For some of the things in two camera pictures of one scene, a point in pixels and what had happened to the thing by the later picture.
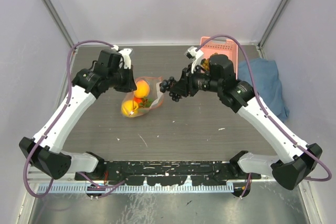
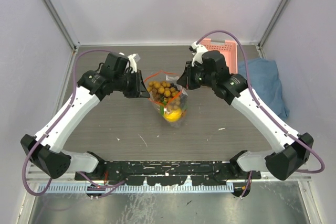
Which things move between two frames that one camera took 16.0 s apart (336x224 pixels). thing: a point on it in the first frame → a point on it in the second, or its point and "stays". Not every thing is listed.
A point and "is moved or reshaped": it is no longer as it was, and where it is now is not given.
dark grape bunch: (165, 86) is moved or reshaped
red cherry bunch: (143, 102) → (184, 113)
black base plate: (169, 173) stays
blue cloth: (269, 85) stays
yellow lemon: (129, 108) → (174, 116)
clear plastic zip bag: (148, 95) → (168, 96)
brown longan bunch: (206, 64) is moved or reshaped
